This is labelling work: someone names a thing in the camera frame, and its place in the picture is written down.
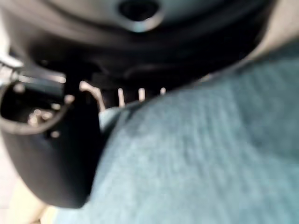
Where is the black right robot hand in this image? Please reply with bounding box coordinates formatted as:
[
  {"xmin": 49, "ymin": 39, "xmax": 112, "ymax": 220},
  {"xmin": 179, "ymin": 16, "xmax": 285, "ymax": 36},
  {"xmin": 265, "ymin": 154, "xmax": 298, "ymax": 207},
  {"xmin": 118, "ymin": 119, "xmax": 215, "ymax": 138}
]
[{"xmin": 0, "ymin": 0, "xmax": 278, "ymax": 209}]

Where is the teal fabric cushion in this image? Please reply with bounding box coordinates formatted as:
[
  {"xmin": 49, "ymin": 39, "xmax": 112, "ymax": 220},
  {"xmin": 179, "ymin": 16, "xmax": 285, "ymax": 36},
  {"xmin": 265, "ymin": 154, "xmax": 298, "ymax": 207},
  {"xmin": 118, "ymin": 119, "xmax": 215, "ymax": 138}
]
[{"xmin": 53, "ymin": 42, "xmax": 299, "ymax": 224}]

